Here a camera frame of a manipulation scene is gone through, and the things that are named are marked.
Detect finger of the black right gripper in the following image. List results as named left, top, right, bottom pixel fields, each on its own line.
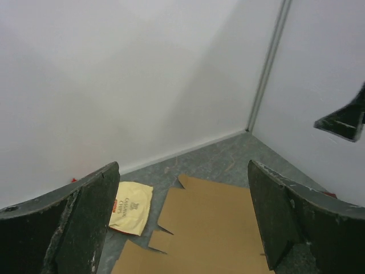
left=314, top=84, right=364, bottom=142

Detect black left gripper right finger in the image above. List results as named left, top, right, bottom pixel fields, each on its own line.
left=248, top=160, right=364, bottom=273

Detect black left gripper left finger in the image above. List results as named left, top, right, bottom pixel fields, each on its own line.
left=1, top=162, right=120, bottom=273

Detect brown cardboard box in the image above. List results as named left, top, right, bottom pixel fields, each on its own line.
left=112, top=174, right=269, bottom=274

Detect dark red small packet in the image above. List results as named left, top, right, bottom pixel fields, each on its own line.
left=322, top=191, right=337, bottom=199

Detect cassava chips snack bag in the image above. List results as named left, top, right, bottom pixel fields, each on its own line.
left=109, top=182, right=153, bottom=236

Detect aluminium corner post right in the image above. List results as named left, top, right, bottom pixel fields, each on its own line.
left=246, top=0, right=292, bottom=134

